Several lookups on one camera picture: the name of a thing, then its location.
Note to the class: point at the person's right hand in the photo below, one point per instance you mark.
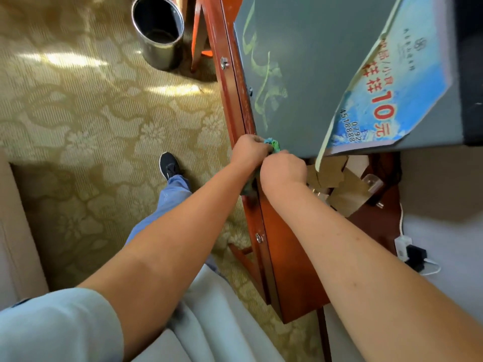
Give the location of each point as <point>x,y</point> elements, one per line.
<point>283,173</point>

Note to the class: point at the person's left hand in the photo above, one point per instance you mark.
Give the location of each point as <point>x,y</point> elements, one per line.
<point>251,152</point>

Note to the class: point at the green blue cleaning cloth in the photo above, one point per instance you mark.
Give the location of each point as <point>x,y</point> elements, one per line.
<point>275,143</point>

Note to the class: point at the brown cardboard pieces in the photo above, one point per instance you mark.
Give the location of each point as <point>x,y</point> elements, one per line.
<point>351,196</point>
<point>328,171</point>

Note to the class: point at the grey mini fridge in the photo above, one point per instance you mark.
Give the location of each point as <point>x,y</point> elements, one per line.
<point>320,52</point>

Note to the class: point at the person's left forearm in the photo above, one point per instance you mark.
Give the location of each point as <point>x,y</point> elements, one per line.
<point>170,252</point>

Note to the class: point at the person's right forearm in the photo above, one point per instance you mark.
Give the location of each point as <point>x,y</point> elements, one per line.
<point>369,282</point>

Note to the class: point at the person's left black shoe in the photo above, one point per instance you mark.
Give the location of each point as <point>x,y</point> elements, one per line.
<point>170,165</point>

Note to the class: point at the person's legs in blue jeans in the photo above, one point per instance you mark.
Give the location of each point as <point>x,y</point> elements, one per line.
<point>170,199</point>

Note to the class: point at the person's grey shirt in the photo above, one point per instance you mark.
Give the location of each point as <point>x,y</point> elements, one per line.
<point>219,328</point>

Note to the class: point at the white power strip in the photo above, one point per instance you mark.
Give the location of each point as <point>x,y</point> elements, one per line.
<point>402,248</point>
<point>401,222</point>

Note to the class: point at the round metal trash bin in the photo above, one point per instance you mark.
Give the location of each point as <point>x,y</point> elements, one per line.
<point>158,30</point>

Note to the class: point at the black power adapter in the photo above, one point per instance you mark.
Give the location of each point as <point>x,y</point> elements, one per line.
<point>416,258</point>

